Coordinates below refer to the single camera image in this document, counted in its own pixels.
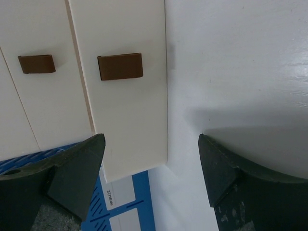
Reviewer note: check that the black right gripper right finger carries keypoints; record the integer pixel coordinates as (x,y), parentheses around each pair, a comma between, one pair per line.
(249,197)

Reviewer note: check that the blue plastic file organizer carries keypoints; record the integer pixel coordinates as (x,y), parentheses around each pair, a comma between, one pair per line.
(122,205)

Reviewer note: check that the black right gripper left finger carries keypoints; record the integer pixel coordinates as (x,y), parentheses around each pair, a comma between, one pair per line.
(53,194)

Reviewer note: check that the white foam drawer box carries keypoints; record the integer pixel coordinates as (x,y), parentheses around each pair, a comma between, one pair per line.
(70,69)

